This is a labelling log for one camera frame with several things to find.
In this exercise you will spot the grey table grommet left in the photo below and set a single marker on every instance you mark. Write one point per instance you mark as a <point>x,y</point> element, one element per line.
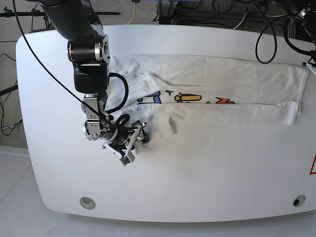
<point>87,203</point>

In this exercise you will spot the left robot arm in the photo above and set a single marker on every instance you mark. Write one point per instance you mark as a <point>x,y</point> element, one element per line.
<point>305,12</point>

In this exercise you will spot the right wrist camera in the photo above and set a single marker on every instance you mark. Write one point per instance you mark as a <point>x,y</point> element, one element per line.
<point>128,158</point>

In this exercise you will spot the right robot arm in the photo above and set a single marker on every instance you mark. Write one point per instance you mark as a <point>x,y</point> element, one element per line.
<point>88,50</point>

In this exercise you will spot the black tripod stand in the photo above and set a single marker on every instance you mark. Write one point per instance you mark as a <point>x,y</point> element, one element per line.
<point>35,13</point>

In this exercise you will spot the black table grommet right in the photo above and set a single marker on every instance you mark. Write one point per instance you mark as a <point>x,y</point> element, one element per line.
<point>299,200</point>

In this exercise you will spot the white printed T-shirt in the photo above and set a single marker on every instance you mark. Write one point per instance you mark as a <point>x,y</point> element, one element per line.
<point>166,89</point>

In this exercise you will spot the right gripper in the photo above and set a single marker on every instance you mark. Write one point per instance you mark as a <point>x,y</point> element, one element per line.
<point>125,140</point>

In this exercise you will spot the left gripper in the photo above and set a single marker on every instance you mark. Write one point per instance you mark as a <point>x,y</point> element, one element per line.
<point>310,65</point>

